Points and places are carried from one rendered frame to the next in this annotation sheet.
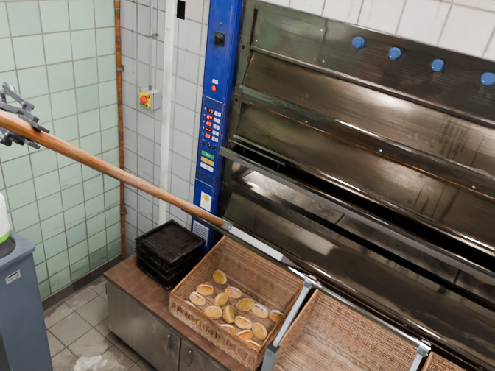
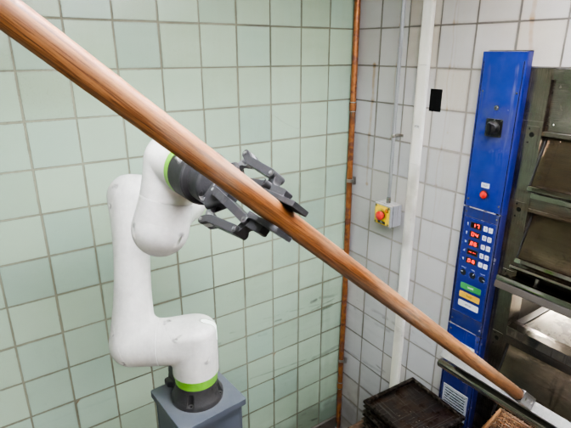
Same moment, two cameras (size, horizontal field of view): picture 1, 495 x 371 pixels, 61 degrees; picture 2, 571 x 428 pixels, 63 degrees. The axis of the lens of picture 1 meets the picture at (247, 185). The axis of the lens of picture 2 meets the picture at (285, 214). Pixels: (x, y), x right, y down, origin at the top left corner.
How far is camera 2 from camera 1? 40 cm
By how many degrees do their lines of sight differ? 25
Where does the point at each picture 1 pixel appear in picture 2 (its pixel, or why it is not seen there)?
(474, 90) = not seen: outside the picture
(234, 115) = (515, 231)
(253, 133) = (550, 257)
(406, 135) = not seen: outside the picture
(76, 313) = not seen: outside the picture
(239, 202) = (520, 363)
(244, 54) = (533, 145)
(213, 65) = (483, 163)
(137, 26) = (375, 128)
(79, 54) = (308, 163)
